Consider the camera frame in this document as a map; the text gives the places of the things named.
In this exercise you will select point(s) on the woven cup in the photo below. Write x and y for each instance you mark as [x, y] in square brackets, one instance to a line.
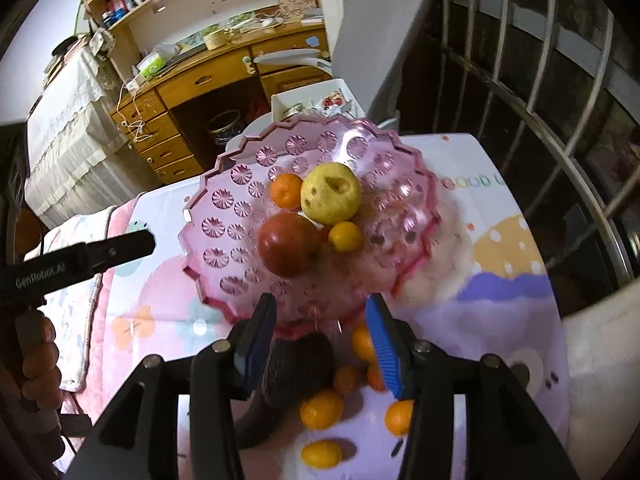
[216, 40]

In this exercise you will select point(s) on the red apple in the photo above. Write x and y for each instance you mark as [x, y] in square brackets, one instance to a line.
[289, 252]

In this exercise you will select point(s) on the wooden desk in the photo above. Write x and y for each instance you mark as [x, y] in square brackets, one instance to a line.
[200, 80]

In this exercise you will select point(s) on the pink decorated box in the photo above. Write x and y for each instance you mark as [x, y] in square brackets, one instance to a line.
[296, 0]

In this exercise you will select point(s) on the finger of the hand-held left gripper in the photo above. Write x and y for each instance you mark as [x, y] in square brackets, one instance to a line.
[117, 250]

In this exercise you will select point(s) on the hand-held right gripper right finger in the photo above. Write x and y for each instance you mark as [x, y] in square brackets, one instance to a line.
[385, 347]

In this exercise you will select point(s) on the white plastic tray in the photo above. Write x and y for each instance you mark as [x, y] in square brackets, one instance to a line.
[300, 97]

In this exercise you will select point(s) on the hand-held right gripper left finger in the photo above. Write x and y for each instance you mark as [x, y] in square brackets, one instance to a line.
[257, 342]

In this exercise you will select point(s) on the person's left hand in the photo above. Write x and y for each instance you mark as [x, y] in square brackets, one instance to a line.
[42, 375]

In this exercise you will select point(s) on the small yellow kumquat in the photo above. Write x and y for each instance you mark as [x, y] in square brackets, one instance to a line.
[321, 454]
[345, 236]

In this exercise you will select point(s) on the pink white quilted cloth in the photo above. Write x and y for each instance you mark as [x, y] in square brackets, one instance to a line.
[80, 320]

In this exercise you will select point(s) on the yellow pear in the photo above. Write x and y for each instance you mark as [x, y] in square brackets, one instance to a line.
[331, 194]

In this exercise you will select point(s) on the metal window grille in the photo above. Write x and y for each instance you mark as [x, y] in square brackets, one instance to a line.
[530, 105]

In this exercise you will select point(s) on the white lace cloth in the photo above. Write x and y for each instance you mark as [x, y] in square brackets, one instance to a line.
[65, 130]

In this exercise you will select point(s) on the green tissue box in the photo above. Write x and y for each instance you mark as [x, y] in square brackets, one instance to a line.
[151, 65]

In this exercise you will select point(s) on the grey office chair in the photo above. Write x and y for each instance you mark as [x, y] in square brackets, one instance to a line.
[380, 35]

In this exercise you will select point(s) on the pink glass fruit bowl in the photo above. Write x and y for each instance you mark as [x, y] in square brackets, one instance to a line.
[230, 240]

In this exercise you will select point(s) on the dark brown avocado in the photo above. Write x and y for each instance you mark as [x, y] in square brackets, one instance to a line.
[300, 367]

